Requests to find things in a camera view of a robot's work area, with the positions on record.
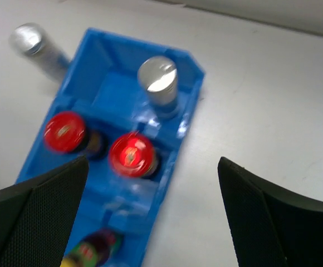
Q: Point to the red-lid sauce jar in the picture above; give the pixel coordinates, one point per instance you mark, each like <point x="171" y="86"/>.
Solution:
<point x="68" y="133"/>
<point x="132" y="155"/>

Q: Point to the silver-capped spice shaker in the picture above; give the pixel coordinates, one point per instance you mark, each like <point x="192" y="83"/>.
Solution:
<point x="158" y="76"/>
<point x="32" y="42"/>

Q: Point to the blue bin far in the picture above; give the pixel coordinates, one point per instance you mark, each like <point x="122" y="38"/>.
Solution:
<point x="102" y="78"/>

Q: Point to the yellow-cap sauce bottle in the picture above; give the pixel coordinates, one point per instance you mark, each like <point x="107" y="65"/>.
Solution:
<point x="94" y="250"/>

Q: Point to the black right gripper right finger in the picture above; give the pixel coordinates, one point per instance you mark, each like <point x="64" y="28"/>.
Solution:
<point x="270" y="225"/>

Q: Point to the blue bin near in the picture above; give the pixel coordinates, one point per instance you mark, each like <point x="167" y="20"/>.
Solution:
<point x="125" y="206"/>

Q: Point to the blue bin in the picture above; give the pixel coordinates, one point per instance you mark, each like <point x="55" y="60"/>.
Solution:
<point x="125" y="206"/>
<point x="102" y="78"/>
<point x="41" y="159"/>

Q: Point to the blue bin middle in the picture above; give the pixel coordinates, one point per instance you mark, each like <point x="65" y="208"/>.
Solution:
<point x="41" y="159"/>

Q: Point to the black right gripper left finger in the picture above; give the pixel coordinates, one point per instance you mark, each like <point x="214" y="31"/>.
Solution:
<point x="37" y="215"/>

